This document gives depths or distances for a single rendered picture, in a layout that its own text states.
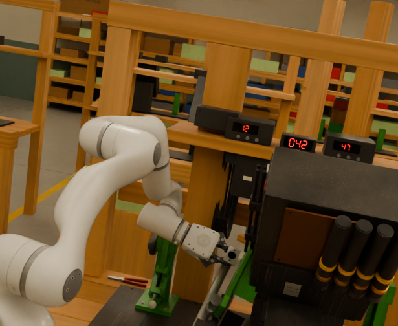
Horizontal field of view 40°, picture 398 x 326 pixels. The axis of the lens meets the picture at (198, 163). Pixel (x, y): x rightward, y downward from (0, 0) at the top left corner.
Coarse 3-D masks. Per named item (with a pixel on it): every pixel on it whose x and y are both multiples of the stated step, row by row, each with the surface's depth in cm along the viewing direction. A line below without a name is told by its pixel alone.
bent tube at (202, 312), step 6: (228, 252) 173; (234, 252) 173; (228, 258) 171; (234, 258) 174; (222, 264) 179; (234, 264) 171; (222, 270) 180; (216, 276) 181; (222, 276) 180; (216, 282) 180; (222, 282) 181; (210, 288) 180; (216, 288) 180; (210, 294) 178; (204, 306) 175; (204, 312) 174; (204, 318) 173
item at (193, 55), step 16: (144, 32) 882; (144, 48) 853; (160, 48) 849; (192, 48) 840; (192, 64) 837; (256, 64) 833; (272, 64) 831; (160, 80) 857; (256, 96) 843; (256, 112) 851; (288, 128) 848
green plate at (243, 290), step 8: (248, 248) 168; (248, 256) 162; (240, 264) 169; (248, 264) 164; (240, 272) 163; (248, 272) 164; (232, 280) 168; (240, 280) 165; (248, 280) 165; (232, 288) 165; (240, 288) 166; (248, 288) 165; (240, 296) 166; (248, 296) 166
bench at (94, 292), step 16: (112, 272) 221; (80, 288) 203; (96, 288) 205; (112, 288) 207; (144, 288) 212; (80, 304) 192; (96, 304) 194; (240, 304) 212; (64, 320) 180; (80, 320) 182
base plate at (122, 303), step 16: (128, 288) 205; (112, 304) 192; (128, 304) 193; (192, 304) 201; (96, 320) 179; (112, 320) 181; (128, 320) 183; (144, 320) 184; (160, 320) 186; (176, 320) 188; (192, 320) 189; (208, 320) 191
